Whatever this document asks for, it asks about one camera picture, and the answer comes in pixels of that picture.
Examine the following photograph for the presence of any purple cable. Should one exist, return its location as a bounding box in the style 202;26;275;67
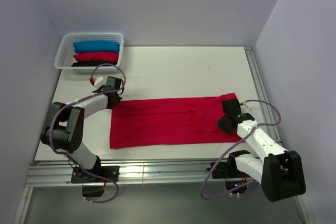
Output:
49;63;126;204
200;100;281;201

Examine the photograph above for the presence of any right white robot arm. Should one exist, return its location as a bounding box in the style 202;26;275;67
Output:
217;98;306;202

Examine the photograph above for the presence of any rolled black t shirt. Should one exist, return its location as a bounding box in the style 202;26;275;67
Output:
71;60;117;67

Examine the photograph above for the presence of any aluminium front rail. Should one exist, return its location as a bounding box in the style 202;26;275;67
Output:
26;157;301;187

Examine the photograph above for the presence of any rolled blue t shirt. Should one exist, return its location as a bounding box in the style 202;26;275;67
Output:
73;40;120;54

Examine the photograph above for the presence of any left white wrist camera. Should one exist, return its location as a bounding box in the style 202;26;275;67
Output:
89;76;105;88

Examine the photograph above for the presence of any rolled red t shirt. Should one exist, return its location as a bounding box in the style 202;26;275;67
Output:
73;51;119;62

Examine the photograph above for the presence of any white perforated plastic basket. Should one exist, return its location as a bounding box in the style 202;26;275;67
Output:
54;32;124;74

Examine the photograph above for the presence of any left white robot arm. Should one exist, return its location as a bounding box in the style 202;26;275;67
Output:
40;77;124;183

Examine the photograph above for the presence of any aluminium side rail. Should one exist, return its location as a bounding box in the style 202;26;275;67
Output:
244;46;286;158

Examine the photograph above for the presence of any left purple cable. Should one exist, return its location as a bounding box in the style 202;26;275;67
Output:
49;63;126;204

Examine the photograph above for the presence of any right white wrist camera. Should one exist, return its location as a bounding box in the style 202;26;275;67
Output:
240;102;252;113

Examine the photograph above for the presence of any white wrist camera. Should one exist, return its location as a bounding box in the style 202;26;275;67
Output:
240;102;252;113
89;76;105;88

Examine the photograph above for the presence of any red t shirt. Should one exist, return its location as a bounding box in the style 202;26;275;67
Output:
109;93;240;149
73;51;119;62

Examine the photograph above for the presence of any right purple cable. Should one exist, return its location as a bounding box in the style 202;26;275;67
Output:
200;100;281;201

